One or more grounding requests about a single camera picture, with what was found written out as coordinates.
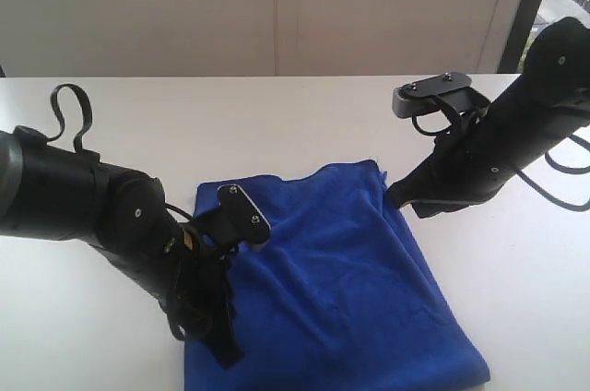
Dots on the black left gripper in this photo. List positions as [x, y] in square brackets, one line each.
[175, 264]

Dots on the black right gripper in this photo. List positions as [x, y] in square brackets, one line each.
[480, 154]

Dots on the blue microfibre towel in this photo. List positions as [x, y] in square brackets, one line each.
[340, 298]

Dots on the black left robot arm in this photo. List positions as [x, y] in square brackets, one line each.
[56, 195]

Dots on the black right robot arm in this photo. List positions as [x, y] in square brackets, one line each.
[555, 76]

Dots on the beige partition panel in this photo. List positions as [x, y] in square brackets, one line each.
[212, 38]

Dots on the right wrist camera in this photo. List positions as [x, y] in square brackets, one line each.
[420, 97]

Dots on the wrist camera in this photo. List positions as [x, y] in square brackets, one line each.
[236, 219]
[420, 97]

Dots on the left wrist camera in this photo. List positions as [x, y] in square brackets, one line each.
[236, 219]

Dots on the dark window frame post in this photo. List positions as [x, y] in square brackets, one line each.
[518, 35]

